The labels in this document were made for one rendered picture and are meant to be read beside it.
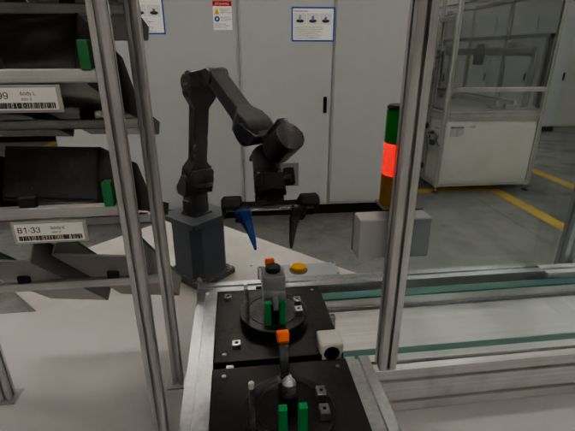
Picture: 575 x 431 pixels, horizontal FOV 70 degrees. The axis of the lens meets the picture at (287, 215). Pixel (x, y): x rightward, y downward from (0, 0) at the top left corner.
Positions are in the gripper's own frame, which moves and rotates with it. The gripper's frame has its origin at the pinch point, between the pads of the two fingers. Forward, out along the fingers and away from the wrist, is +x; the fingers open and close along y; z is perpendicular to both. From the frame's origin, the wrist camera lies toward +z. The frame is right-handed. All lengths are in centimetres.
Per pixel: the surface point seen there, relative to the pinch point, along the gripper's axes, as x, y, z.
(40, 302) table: 2, -60, -45
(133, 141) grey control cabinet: -170, -91, -255
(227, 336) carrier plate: 17.9, -9.5, -10.4
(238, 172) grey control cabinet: -145, -1, -273
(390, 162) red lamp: -3.5, 16.8, 20.5
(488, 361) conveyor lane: 26.8, 38.0, -1.7
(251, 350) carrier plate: 20.9, -5.1, -6.9
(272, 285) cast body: 9.3, -0.3, -5.4
